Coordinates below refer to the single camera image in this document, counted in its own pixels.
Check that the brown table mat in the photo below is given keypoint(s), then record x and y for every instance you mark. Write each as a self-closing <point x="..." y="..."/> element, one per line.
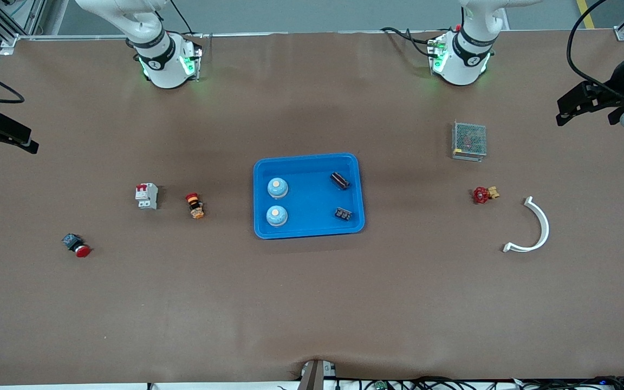
<point x="312" y="303"/>

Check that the blue plastic tray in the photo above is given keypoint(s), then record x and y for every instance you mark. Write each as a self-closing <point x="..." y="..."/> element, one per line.
<point x="306" y="200"/>

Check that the white red circuit breaker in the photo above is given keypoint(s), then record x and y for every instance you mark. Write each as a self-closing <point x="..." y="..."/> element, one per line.
<point x="147" y="196"/>

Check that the orange red emergency stop switch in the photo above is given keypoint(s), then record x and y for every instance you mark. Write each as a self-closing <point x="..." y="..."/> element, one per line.
<point x="195" y="206"/>

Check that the white curved pipe clamp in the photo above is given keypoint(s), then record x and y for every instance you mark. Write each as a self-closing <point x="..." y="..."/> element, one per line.
<point x="546" y="225"/>

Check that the red mushroom push button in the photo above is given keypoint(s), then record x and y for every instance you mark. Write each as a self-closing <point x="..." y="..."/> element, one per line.
<point x="76" y="245"/>

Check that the blue dome call bell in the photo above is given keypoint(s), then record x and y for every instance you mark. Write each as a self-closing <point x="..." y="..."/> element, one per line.
<point x="277" y="188"/>
<point x="277" y="215"/>

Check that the dark brown cylindrical capacitor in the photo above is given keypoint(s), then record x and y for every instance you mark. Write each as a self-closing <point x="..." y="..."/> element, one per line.
<point x="339" y="180"/>
<point x="343" y="214"/>

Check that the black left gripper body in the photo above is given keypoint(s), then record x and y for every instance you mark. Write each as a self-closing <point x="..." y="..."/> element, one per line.
<point x="617" y="90"/>

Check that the brown camera mount bracket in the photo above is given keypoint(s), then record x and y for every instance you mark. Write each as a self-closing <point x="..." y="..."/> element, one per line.
<point x="314" y="376"/>

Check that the metal mesh power supply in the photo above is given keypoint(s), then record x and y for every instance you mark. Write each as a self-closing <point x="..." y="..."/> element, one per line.
<point x="469" y="140"/>

